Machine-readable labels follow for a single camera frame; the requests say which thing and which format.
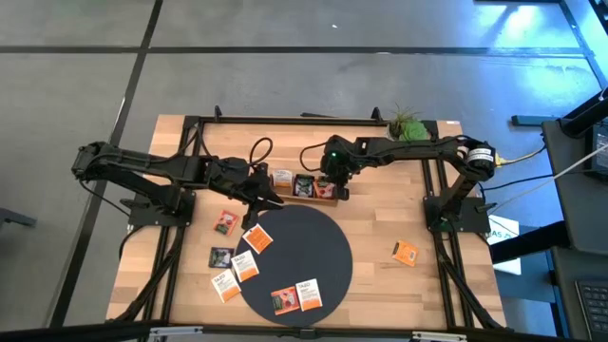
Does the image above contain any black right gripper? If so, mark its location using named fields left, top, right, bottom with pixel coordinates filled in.
left=322, top=135, right=365, bottom=200

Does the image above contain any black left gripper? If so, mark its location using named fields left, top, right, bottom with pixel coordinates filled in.
left=232, top=163, right=286, bottom=230

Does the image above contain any white and orange Tazo packet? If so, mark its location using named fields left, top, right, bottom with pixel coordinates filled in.
left=210, top=268, right=242, bottom=304
left=230, top=250, right=260, bottom=284
left=241, top=223, right=275, bottom=256
left=272, top=168, right=294, bottom=188
left=294, top=277, right=324, bottom=313

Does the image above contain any wooden three-compartment tray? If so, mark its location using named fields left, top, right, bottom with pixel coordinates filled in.
left=268, top=173, right=341, bottom=208

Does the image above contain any round dark woven placemat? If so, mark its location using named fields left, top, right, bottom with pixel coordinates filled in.
left=236, top=204, right=354, bottom=328

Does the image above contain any succulent in white patterned pot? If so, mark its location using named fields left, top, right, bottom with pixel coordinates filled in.
left=387, top=104, right=429, bottom=143

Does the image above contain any white paper sign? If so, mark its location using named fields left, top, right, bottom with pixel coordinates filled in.
left=486, top=216, right=523, bottom=276

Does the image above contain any grey desk foot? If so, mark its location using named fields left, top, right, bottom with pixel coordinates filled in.
left=511, top=114, right=558, bottom=127

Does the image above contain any black desk bar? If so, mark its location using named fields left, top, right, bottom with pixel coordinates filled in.
left=488, top=220, right=571, bottom=265

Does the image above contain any dark grey desk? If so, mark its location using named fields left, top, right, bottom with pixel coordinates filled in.
left=541, top=118, right=608, bottom=342

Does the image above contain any grey chair base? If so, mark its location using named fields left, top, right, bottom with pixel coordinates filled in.
left=0, top=207, right=38, bottom=229

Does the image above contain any black computer monitor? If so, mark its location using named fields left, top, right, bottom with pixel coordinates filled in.
left=590, top=122, right=608, bottom=178

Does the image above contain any black keyboard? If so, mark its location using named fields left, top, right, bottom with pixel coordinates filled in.
left=574, top=278, right=608, bottom=336

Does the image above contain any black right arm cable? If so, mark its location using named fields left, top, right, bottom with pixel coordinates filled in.
left=298, top=141, right=330, bottom=174

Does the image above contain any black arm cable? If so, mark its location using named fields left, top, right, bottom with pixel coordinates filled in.
left=298, top=141, right=330, bottom=174
left=248, top=136, right=275, bottom=168

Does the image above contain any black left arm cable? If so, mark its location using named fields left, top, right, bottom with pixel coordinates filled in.
left=248, top=136, right=275, bottom=168

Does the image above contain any yellow extension cord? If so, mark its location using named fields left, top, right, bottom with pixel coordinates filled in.
left=493, top=144, right=547, bottom=168

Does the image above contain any silver metal bracket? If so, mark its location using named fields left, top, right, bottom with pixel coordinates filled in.
left=410, top=331, right=467, bottom=342
left=149, top=326, right=204, bottom=341

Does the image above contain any black floor cable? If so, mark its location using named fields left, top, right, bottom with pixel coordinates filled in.
left=479, top=173, right=557, bottom=191

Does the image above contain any black overhead frame beam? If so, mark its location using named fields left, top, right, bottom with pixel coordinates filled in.
left=0, top=321, right=608, bottom=342

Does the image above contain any white cable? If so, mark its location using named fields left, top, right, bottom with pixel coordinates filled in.
left=550, top=142, right=608, bottom=181

